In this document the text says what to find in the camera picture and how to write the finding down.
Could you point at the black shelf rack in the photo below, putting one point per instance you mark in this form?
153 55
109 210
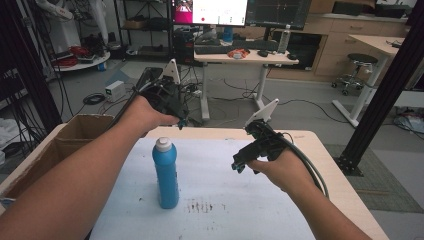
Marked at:
143 26

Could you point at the black keyboard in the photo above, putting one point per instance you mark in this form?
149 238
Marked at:
213 49

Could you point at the black computer mouse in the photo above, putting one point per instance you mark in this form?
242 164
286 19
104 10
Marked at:
263 53
292 56

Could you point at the round white platform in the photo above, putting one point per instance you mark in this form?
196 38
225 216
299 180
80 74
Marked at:
83 63

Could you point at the grey floor rug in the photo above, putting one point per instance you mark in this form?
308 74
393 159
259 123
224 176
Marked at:
383 186

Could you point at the black computer tower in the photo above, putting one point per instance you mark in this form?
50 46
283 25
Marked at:
183 46

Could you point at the black round stool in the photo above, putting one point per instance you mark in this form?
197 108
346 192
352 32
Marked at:
358 66

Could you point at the wooden cabinet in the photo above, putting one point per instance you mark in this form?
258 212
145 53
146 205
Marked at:
336 43

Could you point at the blue bottle with white cap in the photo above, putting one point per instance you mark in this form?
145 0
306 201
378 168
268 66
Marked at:
166 176

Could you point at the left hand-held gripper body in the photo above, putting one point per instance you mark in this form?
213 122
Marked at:
165 95

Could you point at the person's left hand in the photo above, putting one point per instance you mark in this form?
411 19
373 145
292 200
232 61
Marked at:
143 116

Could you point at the white power box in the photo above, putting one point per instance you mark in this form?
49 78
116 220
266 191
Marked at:
115 90

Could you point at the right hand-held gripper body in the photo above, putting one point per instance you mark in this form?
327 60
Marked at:
263 143

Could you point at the person's right hand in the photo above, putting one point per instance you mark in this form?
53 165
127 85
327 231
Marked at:
286 173

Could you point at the black metal frame post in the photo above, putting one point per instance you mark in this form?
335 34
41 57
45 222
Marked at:
383 93
26 66

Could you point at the white table mat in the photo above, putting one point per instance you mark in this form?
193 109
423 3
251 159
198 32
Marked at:
226 200

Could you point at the brown cardboard box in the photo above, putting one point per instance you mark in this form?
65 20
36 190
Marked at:
50 146

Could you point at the wooden desk with white legs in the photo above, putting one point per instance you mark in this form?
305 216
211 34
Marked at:
253 60

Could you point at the white robot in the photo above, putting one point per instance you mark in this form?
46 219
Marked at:
61 23

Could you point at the orange tool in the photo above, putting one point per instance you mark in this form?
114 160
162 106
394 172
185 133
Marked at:
238 53

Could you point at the dark computer monitor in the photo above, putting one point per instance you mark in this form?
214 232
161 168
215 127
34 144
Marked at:
278 13

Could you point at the bright computer monitor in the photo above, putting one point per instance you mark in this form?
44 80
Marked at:
216 11

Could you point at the blue cup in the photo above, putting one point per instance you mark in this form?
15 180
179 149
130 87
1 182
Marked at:
228 34

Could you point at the clear plastic water bottle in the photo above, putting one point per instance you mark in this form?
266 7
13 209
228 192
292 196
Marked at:
284 40

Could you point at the light wooden side desk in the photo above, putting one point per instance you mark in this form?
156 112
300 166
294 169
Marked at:
376 43

